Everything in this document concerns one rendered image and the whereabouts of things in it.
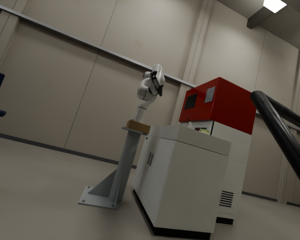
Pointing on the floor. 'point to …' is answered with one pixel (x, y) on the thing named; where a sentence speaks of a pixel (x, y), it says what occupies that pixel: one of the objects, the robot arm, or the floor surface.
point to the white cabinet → (179, 187)
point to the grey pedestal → (114, 177)
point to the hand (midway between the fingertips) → (157, 79)
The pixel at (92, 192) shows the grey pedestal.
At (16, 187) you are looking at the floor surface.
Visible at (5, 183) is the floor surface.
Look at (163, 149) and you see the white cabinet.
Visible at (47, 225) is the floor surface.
